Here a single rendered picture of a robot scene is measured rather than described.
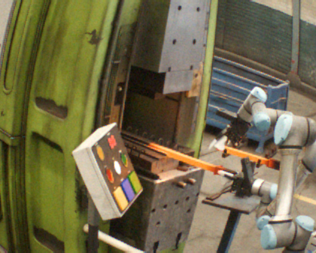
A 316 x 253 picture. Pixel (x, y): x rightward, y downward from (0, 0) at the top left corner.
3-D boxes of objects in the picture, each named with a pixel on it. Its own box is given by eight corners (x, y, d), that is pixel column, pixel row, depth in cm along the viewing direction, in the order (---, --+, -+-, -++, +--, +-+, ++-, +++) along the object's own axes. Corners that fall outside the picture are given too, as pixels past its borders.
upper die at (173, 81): (190, 89, 302) (193, 69, 300) (162, 94, 287) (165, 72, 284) (118, 68, 326) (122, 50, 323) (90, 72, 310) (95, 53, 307)
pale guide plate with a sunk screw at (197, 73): (199, 96, 332) (203, 62, 327) (188, 97, 325) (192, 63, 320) (195, 94, 333) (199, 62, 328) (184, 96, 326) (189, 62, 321)
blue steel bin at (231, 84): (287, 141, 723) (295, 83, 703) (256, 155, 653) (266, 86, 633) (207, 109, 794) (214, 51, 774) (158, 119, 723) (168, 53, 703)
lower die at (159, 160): (177, 168, 312) (180, 150, 310) (150, 176, 297) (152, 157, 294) (107, 139, 336) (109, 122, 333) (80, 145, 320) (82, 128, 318)
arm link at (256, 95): (257, 95, 265) (253, 82, 271) (244, 113, 270) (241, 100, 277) (270, 102, 268) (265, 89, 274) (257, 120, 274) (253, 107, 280)
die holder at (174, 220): (186, 240, 333) (206, 166, 320) (142, 257, 303) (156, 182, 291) (107, 207, 364) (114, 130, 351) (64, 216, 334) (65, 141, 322)
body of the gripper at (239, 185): (227, 192, 283) (247, 198, 276) (232, 174, 281) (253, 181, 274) (236, 187, 289) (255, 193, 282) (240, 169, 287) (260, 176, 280)
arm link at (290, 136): (293, 247, 218) (310, 115, 224) (265, 251, 215) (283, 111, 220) (283, 246, 230) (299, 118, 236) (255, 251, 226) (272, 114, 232)
